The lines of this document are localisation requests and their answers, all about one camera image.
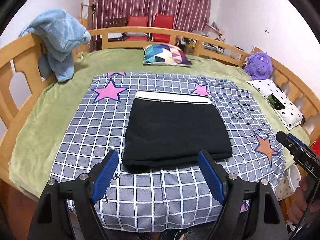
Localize black pants with white stripe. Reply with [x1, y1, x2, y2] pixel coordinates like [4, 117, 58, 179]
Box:
[122, 90, 233, 174]

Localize person right hand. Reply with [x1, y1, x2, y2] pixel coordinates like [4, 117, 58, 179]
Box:
[289, 176, 308, 224]

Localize white black-dotted pillow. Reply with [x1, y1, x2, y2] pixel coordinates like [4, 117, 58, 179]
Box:
[247, 79, 303, 130]

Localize black smartphone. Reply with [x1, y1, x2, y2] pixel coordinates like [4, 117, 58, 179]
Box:
[267, 94, 285, 111]

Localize purple plush toy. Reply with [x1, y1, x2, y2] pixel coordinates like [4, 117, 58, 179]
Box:
[244, 52, 273, 80]

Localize green fleece bed sheet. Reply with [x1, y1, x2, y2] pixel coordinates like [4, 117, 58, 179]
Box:
[9, 49, 289, 201]

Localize colourful geometric pillow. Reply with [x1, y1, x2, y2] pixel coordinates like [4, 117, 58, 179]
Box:
[143, 43, 192, 66]

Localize maroon patterned curtain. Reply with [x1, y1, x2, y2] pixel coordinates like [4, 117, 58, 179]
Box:
[87, 0, 211, 32]

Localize red chair right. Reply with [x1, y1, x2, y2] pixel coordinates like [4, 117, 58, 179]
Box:
[152, 13, 174, 43]

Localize red chair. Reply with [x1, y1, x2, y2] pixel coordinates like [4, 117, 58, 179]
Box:
[152, 13, 174, 43]
[123, 15, 150, 42]

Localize light blue fleece garment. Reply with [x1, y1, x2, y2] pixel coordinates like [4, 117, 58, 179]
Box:
[19, 9, 91, 82]

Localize red chair left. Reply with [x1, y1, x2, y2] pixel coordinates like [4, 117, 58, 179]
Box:
[123, 15, 150, 42]

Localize dark wooden chair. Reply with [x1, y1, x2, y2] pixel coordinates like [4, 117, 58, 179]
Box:
[103, 17, 127, 42]

